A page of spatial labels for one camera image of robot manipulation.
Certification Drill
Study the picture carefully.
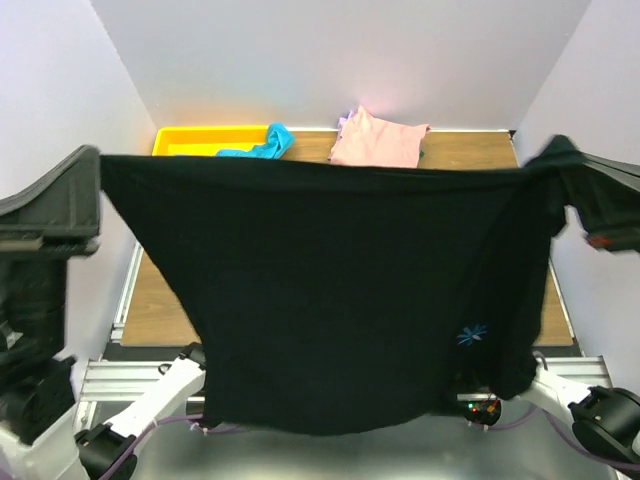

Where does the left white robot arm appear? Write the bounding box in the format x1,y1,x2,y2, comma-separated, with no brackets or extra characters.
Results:
1,146,223,479

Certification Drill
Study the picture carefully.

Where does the lavender folded t-shirt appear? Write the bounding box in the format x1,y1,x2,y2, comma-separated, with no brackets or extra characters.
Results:
337,109,357,139

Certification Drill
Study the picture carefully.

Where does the yellow plastic bin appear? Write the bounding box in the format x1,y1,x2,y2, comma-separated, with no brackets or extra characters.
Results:
152,125,268,156

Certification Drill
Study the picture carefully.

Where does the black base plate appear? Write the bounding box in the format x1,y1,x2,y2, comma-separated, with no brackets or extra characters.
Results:
454,387,502,424

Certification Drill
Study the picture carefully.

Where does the black t-shirt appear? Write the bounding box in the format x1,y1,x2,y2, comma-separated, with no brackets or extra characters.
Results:
101,155,575,435

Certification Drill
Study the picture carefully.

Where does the teal t-shirt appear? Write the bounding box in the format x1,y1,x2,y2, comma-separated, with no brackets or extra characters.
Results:
216,123,295,160

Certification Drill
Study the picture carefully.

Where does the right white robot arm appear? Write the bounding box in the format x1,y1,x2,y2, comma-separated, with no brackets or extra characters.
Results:
521,150,639,479

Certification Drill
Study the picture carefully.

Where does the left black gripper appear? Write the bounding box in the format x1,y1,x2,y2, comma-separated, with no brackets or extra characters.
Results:
0,130,120,342

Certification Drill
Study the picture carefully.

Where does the aluminium frame rail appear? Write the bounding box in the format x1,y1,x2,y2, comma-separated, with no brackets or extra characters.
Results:
57,239,609,480

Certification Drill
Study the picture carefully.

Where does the pink folded t-shirt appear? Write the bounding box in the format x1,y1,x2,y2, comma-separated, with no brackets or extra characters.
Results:
328,106,430,168

